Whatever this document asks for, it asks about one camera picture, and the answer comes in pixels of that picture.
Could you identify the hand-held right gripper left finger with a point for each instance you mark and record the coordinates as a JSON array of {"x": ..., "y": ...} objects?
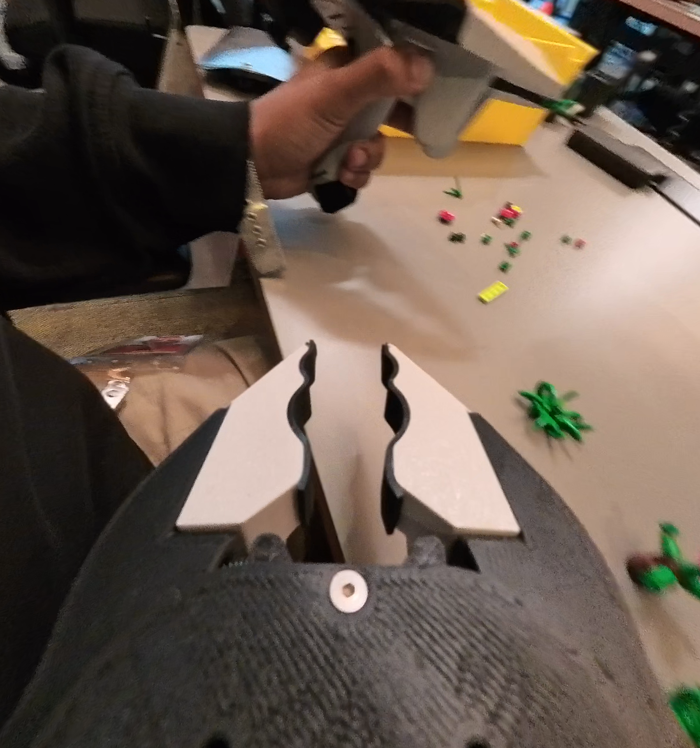
[{"x": 245, "y": 467}]

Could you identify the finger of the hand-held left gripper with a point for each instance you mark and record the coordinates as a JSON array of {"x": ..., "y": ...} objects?
[
  {"x": 513, "y": 47},
  {"x": 449, "y": 105}
]

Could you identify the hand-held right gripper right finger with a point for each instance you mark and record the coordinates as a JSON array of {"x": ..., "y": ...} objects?
[{"x": 449, "y": 473}]

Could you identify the green toy stem piece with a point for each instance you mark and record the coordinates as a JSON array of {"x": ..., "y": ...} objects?
[{"x": 560, "y": 107}]

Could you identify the person's left forearm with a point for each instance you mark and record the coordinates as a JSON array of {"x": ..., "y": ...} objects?
[{"x": 122, "y": 146}]

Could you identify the person's left hand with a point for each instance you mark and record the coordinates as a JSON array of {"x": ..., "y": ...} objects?
[{"x": 303, "y": 128}]

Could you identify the yellow plastic bin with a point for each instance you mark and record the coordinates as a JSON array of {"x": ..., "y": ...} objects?
[{"x": 537, "y": 17}]

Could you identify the person's beige trousers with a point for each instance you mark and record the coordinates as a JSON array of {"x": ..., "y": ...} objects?
[{"x": 198, "y": 409}]

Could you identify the green toy leaf cluster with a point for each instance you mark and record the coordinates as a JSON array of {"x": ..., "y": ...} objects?
[{"x": 551, "y": 412}]

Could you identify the scattered small toy pieces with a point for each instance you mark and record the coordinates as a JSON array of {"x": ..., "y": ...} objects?
[{"x": 507, "y": 219}]

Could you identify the black power adapter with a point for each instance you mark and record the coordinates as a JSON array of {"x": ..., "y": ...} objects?
[{"x": 613, "y": 155}]

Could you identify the shiny plastic wrapper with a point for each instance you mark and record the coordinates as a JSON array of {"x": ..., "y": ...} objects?
[{"x": 140, "y": 356}]

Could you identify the black pouch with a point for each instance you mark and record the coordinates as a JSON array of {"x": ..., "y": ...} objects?
[{"x": 245, "y": 64}]

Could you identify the lime flat toy plate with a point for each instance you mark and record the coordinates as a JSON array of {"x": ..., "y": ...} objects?
[{"x": 493, "y": 292}]

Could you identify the pink toy flower brown base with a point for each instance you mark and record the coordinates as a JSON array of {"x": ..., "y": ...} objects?
[{"x": 671, "y": 570}]

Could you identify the green toy plant pink flowers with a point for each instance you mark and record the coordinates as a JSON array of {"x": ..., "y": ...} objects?
[{"x": 694, "y": 713}]

